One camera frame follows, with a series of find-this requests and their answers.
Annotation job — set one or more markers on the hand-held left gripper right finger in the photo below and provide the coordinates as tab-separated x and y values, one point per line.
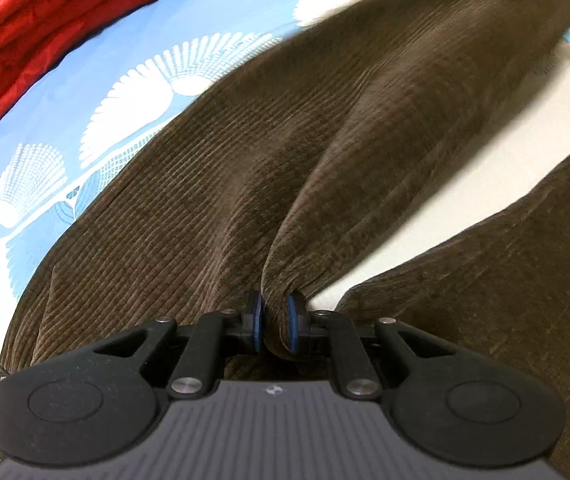
293	321

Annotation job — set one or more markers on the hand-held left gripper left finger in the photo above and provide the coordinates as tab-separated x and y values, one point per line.
256	321

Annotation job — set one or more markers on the blue white printed bed sheet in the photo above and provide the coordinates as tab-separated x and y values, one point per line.
115	60

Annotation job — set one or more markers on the red folded blanket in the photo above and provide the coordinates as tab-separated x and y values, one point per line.
55	20

